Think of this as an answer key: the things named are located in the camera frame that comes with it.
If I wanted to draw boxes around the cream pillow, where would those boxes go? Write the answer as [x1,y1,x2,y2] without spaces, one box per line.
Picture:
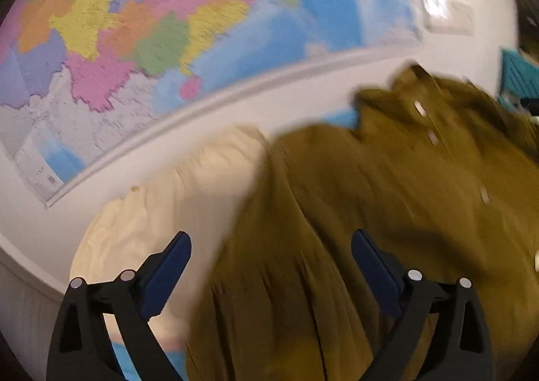
[69,126,268,351]

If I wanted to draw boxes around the white middle wall socket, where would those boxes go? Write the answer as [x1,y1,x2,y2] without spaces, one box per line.
[448,0,474,36]

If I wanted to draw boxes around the olive brown jacket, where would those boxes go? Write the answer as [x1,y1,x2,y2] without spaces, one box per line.
[186,65,538,380]

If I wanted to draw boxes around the blue floral bed sheet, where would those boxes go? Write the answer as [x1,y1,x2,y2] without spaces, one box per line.
[110,108,359,381]

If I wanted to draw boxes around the colourful wall map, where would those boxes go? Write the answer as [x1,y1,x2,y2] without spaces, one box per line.
[1,0,418,202]

